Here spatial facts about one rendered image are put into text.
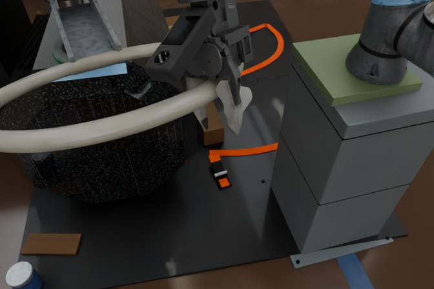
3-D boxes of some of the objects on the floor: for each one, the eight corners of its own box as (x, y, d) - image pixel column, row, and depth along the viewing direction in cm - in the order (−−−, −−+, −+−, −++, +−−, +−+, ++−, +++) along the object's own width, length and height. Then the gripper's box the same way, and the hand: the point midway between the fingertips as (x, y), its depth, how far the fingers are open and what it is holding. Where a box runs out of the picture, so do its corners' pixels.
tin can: (19, 277, 159) (7, 264, 150) (43, 271, 161) (33, 258, 152) (17, 300, 152) (4, 288, 143) (42, 294, 154) (30, 282, 145)
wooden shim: (21, 254, 166) (20, 253, 165) (29, 234, 173) (28, 233, 172) (76, 255, 166) (75, 253, 165) (82, 235, 173) (81, 233, 172)
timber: (224, 142, 214) (224, 128, 206) (204, 146, 212) (203, 131, 204) (210, 108, 235) (210, 94, 226) (192, 112, 232) (191, 97, 224)
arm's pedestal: (341, 162, 206) (393, 27, 145) (392, 242, 172) (489, 110, 111) (257, 180, 197) (275, 45, 136) (294, 269, 163) (340, 142, 102)
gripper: (259, -22, 50) (274, 119, 58) (191, -14, 57) (214, 111, 66) (223, -12, 44) (246, 144, 52) (152, -3, 51) (183, 132, 60)
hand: (217, 126), depth 57 cm, fingers closed on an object, 5 cm apart
